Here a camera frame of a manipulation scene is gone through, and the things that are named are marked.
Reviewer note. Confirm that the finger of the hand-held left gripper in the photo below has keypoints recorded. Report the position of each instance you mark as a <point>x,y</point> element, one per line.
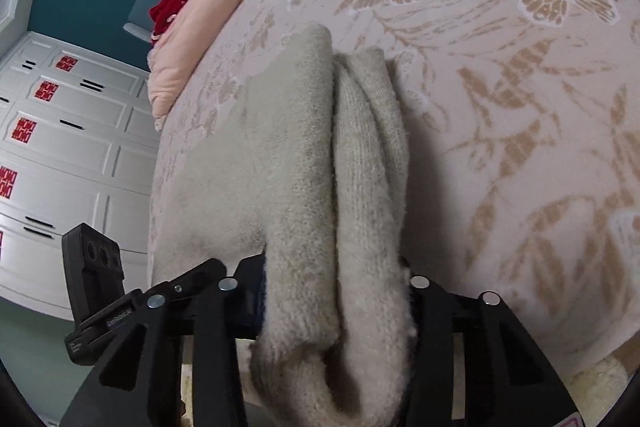
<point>200,272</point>

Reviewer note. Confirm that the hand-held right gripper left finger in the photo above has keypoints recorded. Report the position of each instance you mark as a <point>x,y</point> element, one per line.
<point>252,287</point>

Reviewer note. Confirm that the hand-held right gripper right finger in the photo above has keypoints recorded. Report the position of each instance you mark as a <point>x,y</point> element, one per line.
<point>425,307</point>

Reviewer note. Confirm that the beige knit sweater with hearts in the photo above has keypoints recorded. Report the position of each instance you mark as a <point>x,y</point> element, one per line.
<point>300,157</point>

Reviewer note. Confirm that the white wardrobe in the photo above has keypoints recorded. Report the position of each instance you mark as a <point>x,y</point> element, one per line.
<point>75,157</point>

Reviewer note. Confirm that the red paper cutout sticker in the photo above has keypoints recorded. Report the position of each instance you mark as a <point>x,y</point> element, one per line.
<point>7,182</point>
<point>65,63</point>
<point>46,92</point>
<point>22,129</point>

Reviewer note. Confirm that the cream fluffy rug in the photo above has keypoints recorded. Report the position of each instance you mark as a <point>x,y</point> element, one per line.
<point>600,382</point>

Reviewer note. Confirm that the pink floral butterfly bedsheet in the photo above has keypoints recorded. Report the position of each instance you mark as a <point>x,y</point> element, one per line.
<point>500,107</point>

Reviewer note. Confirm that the pink duvet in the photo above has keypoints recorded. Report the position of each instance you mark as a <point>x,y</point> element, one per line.
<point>215,7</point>

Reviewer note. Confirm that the red cloth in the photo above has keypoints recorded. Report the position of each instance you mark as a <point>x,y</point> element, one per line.
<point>172,7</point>

